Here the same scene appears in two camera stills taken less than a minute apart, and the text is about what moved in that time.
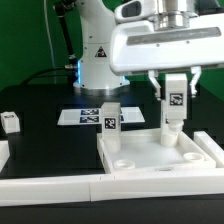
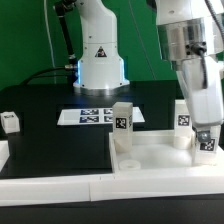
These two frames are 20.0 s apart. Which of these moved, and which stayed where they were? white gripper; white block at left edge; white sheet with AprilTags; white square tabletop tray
Moved: white gripper; white square tabletop tray
Stayed: white sheet with AprilTags; white block at left edge
